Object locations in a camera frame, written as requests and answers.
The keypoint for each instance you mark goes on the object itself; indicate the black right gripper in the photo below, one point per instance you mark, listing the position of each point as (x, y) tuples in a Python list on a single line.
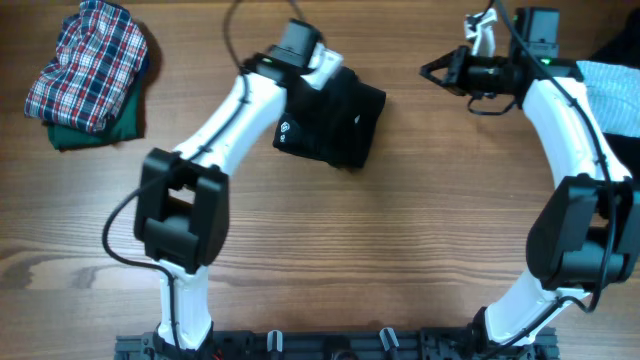
[(452, 78)]

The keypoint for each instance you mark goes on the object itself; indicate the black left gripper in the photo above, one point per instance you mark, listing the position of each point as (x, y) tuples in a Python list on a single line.
[(313, 111)]

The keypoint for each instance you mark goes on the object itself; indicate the light blue striped shirt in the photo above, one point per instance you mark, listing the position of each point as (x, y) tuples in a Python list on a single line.
[(613, 96)]

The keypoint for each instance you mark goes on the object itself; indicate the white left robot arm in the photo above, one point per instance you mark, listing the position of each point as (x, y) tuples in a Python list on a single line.
[(183, 208)]

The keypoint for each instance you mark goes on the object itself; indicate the dark navy garment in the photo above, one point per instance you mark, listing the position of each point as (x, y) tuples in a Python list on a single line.
[(623, 49)]

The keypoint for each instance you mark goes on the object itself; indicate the plaid folded shirt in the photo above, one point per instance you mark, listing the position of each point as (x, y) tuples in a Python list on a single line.
[(98, 53)]

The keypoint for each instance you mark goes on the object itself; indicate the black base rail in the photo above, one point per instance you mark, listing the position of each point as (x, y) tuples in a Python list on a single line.
[(426, 343)]

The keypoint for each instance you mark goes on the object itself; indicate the green folded garment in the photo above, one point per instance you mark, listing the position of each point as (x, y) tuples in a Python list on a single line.
[(125, 126)]

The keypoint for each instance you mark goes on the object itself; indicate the black t-shirt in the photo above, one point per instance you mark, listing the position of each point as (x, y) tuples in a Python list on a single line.
[(370, 102)]

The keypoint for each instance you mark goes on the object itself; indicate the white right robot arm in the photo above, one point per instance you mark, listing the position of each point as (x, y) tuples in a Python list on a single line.
[(587, 236)]

